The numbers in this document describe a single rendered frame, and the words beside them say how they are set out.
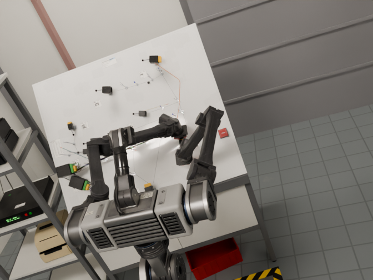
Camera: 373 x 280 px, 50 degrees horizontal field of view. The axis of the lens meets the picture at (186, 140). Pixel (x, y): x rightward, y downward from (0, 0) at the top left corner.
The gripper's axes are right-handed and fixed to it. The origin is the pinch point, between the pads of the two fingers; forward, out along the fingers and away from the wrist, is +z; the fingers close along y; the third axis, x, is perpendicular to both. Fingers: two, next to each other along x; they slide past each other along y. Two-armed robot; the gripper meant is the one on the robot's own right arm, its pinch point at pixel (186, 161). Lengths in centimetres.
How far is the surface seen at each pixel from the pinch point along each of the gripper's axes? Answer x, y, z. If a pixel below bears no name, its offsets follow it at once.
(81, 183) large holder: 5, 65, -9
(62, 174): -2, 77, -10
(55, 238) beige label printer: 34, 97, 19
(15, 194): 3, 120, 9
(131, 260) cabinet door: 54, 53, 43
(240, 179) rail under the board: 14.5, -31.2, 7.2
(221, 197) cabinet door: 22.4, -16.9, 19.5
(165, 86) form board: -50, 7, -5
